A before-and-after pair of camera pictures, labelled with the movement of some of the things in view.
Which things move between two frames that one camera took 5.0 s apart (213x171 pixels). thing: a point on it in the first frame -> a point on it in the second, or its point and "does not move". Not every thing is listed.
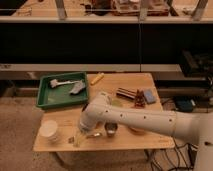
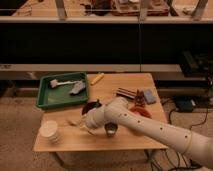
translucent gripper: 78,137 -> 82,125
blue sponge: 149,96 does not move
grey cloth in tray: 78,86 does not move
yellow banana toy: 98,78 does not move
